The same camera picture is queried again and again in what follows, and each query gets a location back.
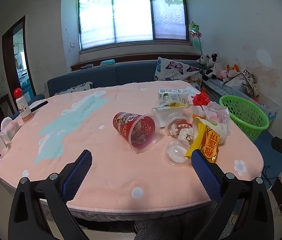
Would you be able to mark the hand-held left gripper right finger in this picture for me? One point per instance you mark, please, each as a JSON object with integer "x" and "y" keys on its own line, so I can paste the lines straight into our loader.
{"x": 206, "y": 177}

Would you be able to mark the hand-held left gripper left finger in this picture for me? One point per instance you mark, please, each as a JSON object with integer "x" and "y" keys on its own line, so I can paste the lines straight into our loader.
{"x": 77, "y": 177}

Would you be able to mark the green plastic basket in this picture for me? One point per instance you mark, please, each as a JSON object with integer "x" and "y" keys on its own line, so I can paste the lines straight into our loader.
{"x": 245, "y": 120}

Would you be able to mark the red printed plastic cup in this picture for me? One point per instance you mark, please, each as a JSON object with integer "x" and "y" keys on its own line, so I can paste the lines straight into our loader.
{"x": 133, "y": 127}

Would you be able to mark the blue floor mat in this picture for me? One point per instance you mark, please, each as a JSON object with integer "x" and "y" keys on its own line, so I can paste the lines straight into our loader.
{"x": 270, "y": 155}

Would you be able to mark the pink printed blanket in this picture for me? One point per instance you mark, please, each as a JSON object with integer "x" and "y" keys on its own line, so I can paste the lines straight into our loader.
{"x": 101, "y": 170}

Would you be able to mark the yellow red snack wrapper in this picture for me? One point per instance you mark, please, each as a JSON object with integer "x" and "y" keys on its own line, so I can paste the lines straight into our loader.
{"x": 208, "y": 145}

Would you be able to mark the clear plastic storage box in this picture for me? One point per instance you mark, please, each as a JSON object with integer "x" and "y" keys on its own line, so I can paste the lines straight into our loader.
{"x": 268, "y": 107}

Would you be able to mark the clear plastic dome lid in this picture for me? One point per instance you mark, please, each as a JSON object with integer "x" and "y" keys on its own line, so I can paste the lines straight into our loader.
{"x": 177, "y": 152}

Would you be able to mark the crumpled white paper ball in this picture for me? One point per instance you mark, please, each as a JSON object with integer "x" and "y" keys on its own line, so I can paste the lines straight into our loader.
{"x": 185, "y": 136}

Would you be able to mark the crumpled paper in cup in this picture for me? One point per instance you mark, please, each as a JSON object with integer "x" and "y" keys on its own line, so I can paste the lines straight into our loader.
{"x": 174, "y": 127}

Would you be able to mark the person's grey checked trousers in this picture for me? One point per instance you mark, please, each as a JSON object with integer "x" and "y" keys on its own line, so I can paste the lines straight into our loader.
{"x": 171, "y": 227}

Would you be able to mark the white pink plastic bag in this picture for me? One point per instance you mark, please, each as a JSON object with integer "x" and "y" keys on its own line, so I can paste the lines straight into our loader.
{"x": 216, "y": 112}

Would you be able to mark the beige cloth bag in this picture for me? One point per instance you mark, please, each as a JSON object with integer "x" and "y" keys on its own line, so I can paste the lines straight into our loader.
{"x": 243, "y": 81}

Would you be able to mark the red mesh ball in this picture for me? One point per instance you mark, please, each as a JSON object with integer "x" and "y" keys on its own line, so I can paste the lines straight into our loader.
{"x": 201, "y": 98}

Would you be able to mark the black remote control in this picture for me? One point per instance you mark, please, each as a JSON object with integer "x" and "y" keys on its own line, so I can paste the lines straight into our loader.
{"x": 39, "y": 105}

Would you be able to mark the white tissue container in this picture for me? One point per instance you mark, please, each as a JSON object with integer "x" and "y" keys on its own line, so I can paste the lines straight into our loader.
{"x": 10, "y": 128}

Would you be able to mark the white green milk carton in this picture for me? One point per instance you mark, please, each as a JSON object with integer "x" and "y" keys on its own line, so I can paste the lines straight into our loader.
{"x": 174, "y": 97}

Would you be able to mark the white bottle with red cap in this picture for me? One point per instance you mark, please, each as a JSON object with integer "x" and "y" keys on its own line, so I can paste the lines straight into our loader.
{"x": 24, "y": 107}

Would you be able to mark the orange fox plush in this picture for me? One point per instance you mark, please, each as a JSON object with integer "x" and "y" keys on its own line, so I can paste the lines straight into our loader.
{"x": 232, "y": 69}

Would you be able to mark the small butterfly pillow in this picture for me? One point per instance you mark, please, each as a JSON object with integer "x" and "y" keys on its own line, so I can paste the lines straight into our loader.
{"x": 77, "y": 87}

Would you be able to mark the grey patterned cushion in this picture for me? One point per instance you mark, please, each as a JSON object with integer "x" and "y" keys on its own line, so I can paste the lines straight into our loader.
{"x": 216, "y": 86}

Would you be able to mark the pink plush toy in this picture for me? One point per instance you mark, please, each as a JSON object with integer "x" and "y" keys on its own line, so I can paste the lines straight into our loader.
{"x": 223, "y": 75}

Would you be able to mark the black white cow plush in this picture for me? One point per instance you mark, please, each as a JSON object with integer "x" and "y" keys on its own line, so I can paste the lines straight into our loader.
{"x": 214, "y": 65}

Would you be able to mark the dark book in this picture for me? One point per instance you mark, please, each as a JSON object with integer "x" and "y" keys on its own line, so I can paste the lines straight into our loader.
{"x": 86, "y": 66}

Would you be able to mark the large butterfly pillow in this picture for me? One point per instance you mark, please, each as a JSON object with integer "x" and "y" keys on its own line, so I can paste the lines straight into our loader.
{"x": 176, "y": 70}

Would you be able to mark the blue sofa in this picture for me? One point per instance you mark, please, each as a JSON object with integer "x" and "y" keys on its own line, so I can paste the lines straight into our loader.
{"x": 131, "y": 73}

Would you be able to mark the grey dog plush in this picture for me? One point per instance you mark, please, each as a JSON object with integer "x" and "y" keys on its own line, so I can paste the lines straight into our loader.
{"x": 203, "y": 59}

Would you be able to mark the teal tissue pack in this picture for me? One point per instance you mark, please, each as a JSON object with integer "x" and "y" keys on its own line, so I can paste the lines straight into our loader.
{"x": 107, "y": 62}

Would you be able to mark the colourful pinwheel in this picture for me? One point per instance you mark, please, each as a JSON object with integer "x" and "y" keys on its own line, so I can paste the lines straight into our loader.
{"x": 195, "y": 31}

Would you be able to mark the window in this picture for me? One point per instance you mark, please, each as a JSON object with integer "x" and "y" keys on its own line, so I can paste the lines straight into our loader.
{"x": 131, "y": 12}

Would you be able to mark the brown door frame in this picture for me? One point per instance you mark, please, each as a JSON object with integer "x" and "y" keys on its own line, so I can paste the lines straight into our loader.
{"x": 7, "y": 55}

